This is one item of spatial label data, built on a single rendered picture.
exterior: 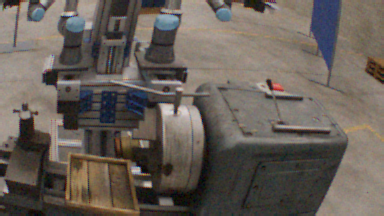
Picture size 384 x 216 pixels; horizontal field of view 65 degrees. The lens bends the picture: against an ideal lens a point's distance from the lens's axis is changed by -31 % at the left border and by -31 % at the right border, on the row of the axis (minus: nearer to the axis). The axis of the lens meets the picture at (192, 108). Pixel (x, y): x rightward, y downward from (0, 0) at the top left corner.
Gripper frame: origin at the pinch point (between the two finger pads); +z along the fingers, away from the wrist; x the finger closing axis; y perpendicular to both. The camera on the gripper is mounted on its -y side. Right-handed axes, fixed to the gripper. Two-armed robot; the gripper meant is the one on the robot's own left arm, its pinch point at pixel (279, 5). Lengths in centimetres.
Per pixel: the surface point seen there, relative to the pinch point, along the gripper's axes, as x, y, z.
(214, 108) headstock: 79, 23, -30
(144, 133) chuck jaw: 86, 34, -51
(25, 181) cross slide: 120, 45, -95
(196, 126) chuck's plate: 90, 24, -35
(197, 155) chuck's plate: 97, 30, -33
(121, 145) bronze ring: 93, 36, -58
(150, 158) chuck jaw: 99, 33, -47
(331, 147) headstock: 90, 23, 18
